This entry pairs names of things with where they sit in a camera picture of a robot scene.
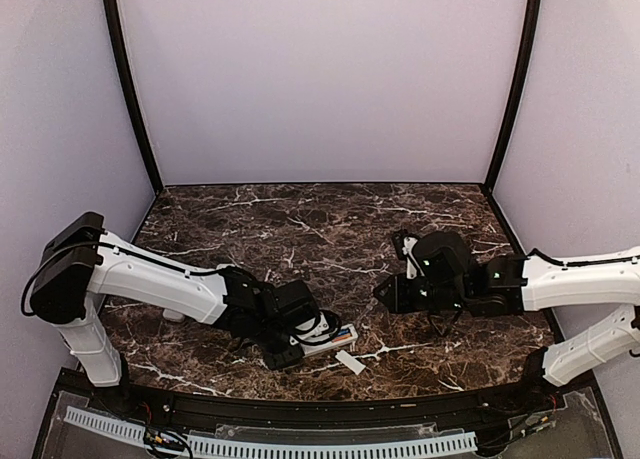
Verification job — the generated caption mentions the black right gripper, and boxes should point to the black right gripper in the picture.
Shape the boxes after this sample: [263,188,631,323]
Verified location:
[374,272,470,314]

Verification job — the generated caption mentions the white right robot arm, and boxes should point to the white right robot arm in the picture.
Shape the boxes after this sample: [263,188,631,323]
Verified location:
[373,247,639,413]

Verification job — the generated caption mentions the black frame post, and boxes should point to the black frame post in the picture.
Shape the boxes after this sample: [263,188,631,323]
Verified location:
[483,0,542,196]
[102,0,164,195]

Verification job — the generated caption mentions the white remote with buttons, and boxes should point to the white remote with buttons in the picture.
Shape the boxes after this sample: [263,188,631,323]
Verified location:
[301,324,359,357]

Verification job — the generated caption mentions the white battery cover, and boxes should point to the white battery cover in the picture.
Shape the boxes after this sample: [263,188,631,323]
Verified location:
[335,350,366,375]

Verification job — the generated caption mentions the white slotted cable duct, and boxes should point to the white slotted cable duct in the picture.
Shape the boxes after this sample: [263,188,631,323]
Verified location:
[64,406,478,458]

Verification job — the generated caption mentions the black left frame post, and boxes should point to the black left frame post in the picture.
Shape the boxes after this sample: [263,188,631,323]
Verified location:
[102,0,164,195]

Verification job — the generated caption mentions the black right frame post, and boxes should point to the black right frame post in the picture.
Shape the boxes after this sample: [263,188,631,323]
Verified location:
[483,0,542,196]

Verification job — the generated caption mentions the white remote back side up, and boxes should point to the white remote back side up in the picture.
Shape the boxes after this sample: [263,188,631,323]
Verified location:
[162,309,186,323]

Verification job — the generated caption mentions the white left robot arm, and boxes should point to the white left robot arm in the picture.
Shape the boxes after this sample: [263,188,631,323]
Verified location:
[20,212,342,415]

